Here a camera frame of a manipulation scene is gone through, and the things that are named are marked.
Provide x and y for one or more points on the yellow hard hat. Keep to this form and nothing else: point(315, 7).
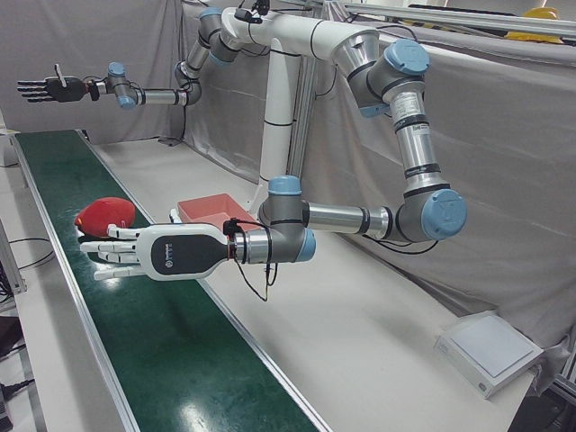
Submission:
point(535, 38)
point(542, 13)

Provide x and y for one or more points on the pink plastic basket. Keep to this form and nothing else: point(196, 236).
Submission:
point(202, 209)

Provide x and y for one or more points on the white conveyor control box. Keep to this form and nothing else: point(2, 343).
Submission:
point(5, 148)

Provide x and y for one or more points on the grey backdrop curtain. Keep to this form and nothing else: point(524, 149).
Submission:
point(495, 180)

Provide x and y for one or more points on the black head camera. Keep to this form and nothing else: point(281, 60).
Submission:
point(247, 14)

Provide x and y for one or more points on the green conveyor belt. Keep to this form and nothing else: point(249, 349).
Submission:
point(157, 337)

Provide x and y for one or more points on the white robot torso mount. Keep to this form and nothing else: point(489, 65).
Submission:
point(276, 90)

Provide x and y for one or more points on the robot dexterous hand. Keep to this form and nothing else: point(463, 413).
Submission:
point(180, 254)
point(63, 90)

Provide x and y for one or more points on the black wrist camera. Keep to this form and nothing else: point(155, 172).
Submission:
point(231, 225)

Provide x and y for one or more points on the white flat box device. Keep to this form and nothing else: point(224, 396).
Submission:
point(490, 351)

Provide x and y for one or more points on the red plush toy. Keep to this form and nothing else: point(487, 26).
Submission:
point(105, 213)

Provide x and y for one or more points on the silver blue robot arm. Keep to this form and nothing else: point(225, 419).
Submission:
point(157, 96)
point(418, 148)

